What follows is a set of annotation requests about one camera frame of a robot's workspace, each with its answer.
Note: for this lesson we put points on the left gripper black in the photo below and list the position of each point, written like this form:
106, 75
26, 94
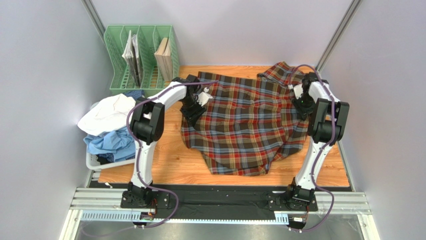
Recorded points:
192, 116

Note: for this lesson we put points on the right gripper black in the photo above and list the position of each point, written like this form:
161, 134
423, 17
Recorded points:
302, 106

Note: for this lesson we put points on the plaid long sleeve shirt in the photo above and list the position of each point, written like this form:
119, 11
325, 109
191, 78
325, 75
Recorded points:
249, 123

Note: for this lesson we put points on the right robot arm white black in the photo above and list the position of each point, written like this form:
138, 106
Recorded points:
327, 117

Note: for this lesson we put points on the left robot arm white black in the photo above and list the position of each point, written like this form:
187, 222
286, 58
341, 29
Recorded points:
145, 123

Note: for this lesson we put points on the dark blue patterned shirt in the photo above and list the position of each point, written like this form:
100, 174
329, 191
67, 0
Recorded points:
135, 94

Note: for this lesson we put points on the beige book in organizer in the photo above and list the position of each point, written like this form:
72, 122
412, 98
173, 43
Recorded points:
163, 57

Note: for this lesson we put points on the green plastic file organizer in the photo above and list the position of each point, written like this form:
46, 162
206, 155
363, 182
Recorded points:
149, 38

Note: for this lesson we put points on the white shirt in basket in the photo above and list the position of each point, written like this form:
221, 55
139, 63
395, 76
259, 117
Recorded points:
108, 115

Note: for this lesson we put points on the light blue shirt in basket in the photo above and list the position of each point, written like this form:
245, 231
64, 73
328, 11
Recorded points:
115, 146

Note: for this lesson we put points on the magazines in organizer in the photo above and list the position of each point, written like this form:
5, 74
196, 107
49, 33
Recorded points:
131, 55

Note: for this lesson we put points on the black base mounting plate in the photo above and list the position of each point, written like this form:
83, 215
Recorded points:
214, 202

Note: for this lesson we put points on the white laundry basket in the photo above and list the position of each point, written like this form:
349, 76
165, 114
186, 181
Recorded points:
96, 162

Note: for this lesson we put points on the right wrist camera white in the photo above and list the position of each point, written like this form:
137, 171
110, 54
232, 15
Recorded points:
297, 90

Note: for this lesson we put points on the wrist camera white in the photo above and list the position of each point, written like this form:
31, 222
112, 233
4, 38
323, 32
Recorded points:
297, 90
204, 97

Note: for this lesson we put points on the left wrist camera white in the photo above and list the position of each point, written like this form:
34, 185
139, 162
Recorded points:
204, 97

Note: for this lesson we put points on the aluminium frame rail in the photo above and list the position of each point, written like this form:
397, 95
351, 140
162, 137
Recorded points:
343, 214

